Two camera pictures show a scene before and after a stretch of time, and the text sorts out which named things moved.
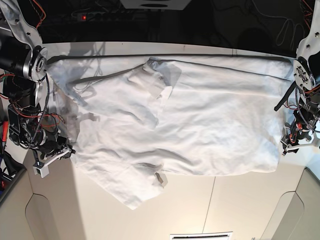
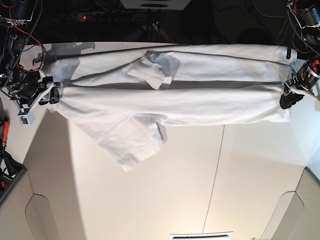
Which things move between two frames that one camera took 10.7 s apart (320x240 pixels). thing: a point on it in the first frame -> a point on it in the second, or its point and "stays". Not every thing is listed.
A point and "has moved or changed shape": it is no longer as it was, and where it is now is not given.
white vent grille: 212,236 stays
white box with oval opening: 173,5 stays
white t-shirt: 135,121 has moved or changed shape
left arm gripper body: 53,147 -> 30,89
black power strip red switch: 107,16 stays
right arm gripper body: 297,135 -> 307,75
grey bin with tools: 10,171 stays
